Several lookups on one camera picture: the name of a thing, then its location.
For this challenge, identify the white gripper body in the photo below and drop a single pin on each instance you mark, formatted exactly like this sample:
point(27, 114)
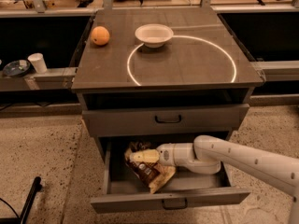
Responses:
point(164, 155)

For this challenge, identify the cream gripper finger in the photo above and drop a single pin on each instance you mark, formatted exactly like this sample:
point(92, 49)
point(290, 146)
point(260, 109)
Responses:
point(148, 155)

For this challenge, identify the brown chip bag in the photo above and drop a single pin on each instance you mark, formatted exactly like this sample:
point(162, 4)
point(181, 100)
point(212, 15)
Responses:
point(152, 175)

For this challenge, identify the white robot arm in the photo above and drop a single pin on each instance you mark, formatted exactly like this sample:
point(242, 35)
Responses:
point(206, 153)

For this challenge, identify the grey open middle drawer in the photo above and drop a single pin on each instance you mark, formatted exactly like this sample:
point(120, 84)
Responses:
point(123, 191)

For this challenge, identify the grey top drawer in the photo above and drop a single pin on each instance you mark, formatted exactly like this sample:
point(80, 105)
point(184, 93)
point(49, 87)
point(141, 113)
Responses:
point(164, 120)

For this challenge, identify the grey drawer cabinet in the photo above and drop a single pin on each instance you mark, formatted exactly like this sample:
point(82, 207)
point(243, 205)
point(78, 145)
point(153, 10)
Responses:
point(200, 65)

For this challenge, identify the black bar on floor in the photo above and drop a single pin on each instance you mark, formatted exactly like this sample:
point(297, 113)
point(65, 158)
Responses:
point(22, 217)

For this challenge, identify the white bowl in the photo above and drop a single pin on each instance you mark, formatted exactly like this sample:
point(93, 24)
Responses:
point(154, 35)

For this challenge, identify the grey side shelf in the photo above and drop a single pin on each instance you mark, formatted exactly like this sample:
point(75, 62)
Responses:
point(52, 79)

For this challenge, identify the orange fruit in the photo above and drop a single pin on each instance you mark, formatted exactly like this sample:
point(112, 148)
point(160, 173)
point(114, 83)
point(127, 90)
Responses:
point(100, 36)

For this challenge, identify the white paper cup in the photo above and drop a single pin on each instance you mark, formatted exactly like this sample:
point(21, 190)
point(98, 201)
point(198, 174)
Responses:
point(37, 61)

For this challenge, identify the dark round plate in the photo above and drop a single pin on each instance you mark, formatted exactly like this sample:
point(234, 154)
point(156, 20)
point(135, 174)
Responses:
point(17, 68)

